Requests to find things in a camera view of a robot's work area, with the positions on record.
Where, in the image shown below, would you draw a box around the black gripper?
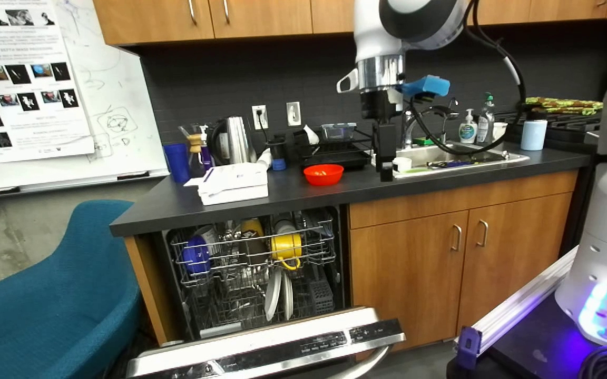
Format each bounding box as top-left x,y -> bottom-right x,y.
360,88 -> 406,184

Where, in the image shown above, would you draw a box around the grey wire dishrack with cups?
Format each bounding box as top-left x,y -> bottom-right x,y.
164,212 -> 340,286

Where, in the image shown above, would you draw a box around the stainless dishwasher door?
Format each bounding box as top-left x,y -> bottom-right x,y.
124,306 -> 406,379

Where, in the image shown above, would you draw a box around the white cup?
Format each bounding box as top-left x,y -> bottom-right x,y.
392,153 -> 414,174

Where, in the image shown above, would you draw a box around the black dish drying rack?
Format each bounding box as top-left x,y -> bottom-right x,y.
273,123 -> 376,172

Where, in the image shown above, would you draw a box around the red bowl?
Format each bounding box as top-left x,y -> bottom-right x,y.
302,163 -> 346,187

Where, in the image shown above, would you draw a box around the white dish in drying rack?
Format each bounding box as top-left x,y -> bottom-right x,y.
302,125 -> 322,147

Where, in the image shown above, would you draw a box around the stainless steel sink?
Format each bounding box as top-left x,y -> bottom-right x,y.
390,144 -> 530,181

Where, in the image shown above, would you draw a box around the clear soap pump bottle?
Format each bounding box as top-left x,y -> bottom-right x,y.
455,107 -> 481,147

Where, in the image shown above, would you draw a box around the green cap dish soap bottle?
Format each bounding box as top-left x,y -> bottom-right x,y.
476,92 -> 497,147

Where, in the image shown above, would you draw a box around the wooden base cabinets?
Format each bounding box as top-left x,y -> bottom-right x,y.
122,169 -> 582,351

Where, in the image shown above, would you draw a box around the white mug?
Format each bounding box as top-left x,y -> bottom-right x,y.
490,121 -> 510,147

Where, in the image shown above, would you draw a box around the yellow mug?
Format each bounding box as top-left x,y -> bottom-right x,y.
269,229 -> 306,272

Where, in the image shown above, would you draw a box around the yellow cup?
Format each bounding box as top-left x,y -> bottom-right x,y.
238,216 -> 265,238

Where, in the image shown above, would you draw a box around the light blue pitcher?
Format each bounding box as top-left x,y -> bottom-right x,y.
518,118 -> 552,153

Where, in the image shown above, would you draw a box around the stainless electric kettle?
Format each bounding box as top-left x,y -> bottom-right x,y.
214,114 -> 252,166

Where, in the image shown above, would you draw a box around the white plate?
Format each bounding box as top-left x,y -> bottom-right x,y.
280,272 -> 296,323
262,270 -> 284,325

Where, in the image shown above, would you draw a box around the black box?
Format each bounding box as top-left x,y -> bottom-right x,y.
548,114 -> 597,153

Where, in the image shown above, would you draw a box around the yellow green bag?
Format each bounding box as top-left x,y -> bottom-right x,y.
523,95 -> 605,118

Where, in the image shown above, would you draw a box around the glass pour-over coffee maker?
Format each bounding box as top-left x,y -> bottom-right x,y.
176,125 -> 214,177

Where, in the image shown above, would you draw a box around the blue plastic cup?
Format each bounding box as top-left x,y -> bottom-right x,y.
178,233 -> 212,278

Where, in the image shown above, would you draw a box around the whiteboard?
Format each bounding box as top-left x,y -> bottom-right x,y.
0,0 -> 172,202

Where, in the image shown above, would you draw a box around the teal chair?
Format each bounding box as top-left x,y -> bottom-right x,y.
0,197 -> 144,379

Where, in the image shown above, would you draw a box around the white poster with photos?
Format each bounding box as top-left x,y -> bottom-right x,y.
0,0 -> 98,166

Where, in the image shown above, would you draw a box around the white wall outlet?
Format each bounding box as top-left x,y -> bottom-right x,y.
284,99 -> 304,129
250,104 -> 269,132

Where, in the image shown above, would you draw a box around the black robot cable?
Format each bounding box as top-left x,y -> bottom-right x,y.
406,13 -> 530,157

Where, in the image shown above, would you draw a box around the aluminium rail with purple light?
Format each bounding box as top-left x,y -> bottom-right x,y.
455,244 -> 580,370

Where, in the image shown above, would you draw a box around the wooden wall cabinets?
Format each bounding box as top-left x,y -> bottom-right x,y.
91,0 -> 607,48

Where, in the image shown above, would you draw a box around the grey wire dishrack with plates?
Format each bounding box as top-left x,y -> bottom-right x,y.
178,270 -> 341,335

